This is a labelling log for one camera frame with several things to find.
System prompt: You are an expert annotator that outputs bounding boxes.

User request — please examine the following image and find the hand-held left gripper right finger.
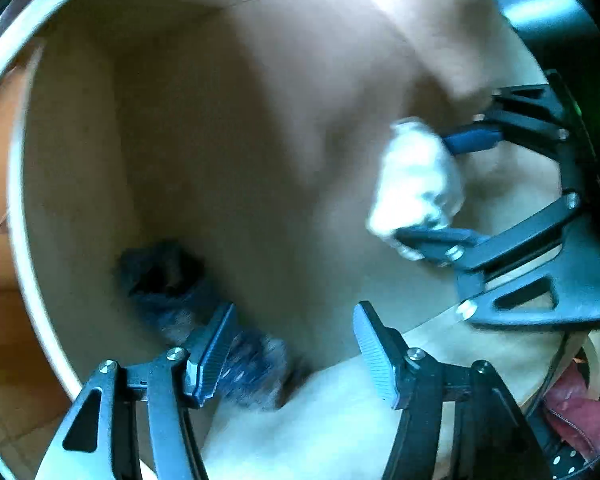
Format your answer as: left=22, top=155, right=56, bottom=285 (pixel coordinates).
left=352, top=301, right=551, bottom=480

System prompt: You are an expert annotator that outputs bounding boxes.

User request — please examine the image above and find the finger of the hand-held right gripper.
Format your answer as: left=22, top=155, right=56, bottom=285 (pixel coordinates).
left=442, top=85, right=573, bottom=161
left=395, top=192, right=600, bottom=328

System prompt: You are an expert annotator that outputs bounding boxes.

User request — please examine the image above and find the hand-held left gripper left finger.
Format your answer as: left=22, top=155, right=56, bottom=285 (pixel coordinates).
left=35, top=301, right=238, bottom=480

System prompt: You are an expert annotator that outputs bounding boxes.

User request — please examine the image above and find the navy dotted underwear roll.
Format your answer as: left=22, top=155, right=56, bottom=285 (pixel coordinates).
left=145, top=290, right=296, bottom=411

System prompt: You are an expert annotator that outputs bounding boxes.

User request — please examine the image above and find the pale lilac underwear roll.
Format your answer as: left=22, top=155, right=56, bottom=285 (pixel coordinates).
left=367, top=116, right=466, bottom=261

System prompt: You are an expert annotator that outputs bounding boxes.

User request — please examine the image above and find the light wooden drawer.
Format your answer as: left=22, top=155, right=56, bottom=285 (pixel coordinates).
left=7, top=0, right=581, bottom=480

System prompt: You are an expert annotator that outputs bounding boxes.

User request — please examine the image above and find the dark patterned sock bundle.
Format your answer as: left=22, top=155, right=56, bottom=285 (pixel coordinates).
left=112, top=245, right=216, bottom=311

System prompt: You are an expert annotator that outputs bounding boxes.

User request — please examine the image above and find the bentwood chair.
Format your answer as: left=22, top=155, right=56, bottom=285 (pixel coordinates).
left=572, top=327, right=600, bottom=406

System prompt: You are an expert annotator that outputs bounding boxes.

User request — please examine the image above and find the red bag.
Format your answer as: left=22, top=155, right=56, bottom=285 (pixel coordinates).
left=542, top=360, right=600, bottom=461

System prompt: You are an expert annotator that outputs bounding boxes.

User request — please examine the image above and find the black cable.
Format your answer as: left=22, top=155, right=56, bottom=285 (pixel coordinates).
left=525, top=330, right=568, bottom=413

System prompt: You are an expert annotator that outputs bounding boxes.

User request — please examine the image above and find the black perforated strap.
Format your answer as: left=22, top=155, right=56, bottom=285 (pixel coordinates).
left=527, top=420, right=596, bottom=480

